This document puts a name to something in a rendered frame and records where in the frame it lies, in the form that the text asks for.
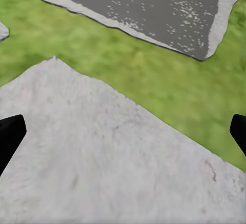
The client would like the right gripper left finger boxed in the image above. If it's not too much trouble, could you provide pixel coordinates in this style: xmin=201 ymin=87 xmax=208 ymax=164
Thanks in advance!
xmin=0 ymin=114 xmax=27 ymax=176

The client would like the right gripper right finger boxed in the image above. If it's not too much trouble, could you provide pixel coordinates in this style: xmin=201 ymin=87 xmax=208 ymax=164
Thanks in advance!
xmin=230 ymin=114 xmax=246 ymax=155

